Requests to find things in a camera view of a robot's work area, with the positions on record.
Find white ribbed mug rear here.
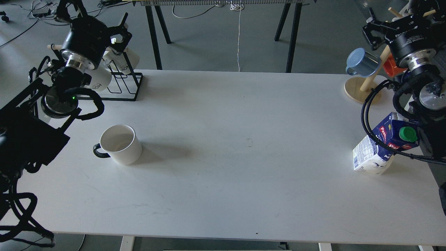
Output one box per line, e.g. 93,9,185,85
102,47,140,75

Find white hanging cable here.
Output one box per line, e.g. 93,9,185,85
230,0,244,72

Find wooden mug tree stand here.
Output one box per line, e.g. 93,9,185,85
344,2,445,102

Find black trestle table legs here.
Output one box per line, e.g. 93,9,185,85
142,0,304,73

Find white ribbed mug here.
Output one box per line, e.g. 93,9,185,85
102,47,140,75
84,67,113,93

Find orange mug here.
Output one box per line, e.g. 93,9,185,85
383,53,408,78

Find white mug with black handle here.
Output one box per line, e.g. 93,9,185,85
93,124,143,165

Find white ribbed mug front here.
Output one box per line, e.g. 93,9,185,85
84,67,113,93

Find black wire mug rack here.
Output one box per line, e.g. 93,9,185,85
64,47,143,101

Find blue mug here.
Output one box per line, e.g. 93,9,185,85
345,47,381,77

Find blue white milk carton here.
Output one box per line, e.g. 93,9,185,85
352,112,419,175

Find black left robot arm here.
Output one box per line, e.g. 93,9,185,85
0,0,132,248

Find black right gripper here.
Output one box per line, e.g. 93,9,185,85
362,0,443,59

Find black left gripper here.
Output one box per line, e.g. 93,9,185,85
55,0,132,67

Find black floor cables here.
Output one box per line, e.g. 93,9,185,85
0,0,133,47

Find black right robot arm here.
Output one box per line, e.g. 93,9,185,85
361,0,446,166

